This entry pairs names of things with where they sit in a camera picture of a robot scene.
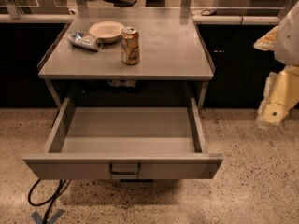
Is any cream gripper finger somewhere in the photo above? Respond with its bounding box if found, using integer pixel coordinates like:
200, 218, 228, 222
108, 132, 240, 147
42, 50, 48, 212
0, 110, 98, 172
256, 66, 299, 129
253, 26, 278, 51

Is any orange soda can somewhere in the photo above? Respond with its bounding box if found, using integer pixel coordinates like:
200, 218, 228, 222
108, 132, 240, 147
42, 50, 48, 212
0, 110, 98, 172
121, 27, 140, 65

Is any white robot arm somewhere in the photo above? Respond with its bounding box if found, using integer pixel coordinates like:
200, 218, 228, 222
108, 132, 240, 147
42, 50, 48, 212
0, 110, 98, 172
253, 2, 299, 129

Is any open grey top drawer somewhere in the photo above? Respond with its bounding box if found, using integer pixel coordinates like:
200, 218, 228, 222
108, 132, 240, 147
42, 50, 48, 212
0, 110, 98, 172
23, 98, 223, 180

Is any crumpled item under tabletop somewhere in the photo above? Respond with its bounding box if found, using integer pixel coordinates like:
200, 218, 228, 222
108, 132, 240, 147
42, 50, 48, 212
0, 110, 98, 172
107, 79, 136, 88

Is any black office chair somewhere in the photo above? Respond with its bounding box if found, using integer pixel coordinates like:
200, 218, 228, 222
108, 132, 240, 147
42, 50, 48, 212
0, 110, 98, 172
103, 0, 137, 7

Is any white bowl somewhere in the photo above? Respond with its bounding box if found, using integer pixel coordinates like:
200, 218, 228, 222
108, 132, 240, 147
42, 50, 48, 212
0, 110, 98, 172
89, 21, 123, 44

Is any grey metal cabinet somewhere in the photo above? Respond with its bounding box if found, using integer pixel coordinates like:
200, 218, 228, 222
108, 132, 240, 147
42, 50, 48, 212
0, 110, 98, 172
38, 7, 214, 109

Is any blue tape floor marker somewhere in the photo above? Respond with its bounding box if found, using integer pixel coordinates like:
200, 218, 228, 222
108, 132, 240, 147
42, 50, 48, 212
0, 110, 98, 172
31, 209, 65, 224

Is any metal drawer handle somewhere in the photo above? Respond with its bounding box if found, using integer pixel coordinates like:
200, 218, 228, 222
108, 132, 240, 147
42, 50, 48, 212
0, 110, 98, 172
109, 163, 141, 175

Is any black floor cable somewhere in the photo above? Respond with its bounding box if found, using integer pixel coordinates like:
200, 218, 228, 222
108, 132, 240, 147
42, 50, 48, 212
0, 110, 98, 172
27, 178, 71, 224

